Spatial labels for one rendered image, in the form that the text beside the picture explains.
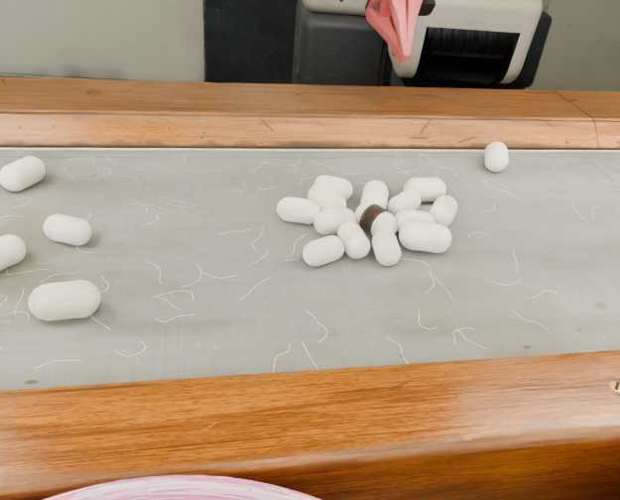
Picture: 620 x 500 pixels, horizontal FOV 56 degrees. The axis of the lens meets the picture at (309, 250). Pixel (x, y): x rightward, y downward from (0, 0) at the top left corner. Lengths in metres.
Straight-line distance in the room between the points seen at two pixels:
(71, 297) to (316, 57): 1.07
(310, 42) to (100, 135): 0.84
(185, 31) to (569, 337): 2.28
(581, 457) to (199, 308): 0.22
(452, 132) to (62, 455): 0.47
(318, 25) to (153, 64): 1.36
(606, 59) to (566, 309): 2.56
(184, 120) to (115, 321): 0.26
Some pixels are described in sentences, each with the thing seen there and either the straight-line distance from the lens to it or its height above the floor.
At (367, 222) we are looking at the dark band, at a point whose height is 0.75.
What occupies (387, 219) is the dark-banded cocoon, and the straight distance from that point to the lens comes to 0.43.
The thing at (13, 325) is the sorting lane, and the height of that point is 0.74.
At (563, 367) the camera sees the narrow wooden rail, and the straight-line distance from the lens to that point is 0.33.
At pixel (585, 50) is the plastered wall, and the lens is 2.88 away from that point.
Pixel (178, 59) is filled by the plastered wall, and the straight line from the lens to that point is 2.58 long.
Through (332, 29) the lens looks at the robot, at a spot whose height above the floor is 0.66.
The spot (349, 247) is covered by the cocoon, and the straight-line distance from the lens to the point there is 0.40.
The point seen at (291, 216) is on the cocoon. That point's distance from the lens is 0.43.
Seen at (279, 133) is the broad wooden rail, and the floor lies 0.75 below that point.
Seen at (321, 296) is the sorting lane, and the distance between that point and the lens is 0.37.
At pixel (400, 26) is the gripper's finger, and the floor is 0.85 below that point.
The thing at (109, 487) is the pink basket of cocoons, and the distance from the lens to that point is 0.25.
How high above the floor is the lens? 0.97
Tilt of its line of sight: 34 degrees down
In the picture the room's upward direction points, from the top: 6 degrees clockwise
